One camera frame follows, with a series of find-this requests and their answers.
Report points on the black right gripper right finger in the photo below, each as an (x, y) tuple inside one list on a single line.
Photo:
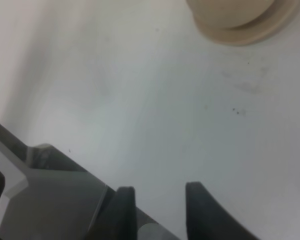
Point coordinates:
[(206, 219)]

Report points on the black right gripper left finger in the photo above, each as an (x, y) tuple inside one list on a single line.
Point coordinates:
[(119, 220)]

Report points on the beige teapot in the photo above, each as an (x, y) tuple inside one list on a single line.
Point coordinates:
[(227, 14)]

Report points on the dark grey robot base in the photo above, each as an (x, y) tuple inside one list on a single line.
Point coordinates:
[(45, 195)]

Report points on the large beige teapot saucer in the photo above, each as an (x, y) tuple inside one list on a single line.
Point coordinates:
[(275, 18)]

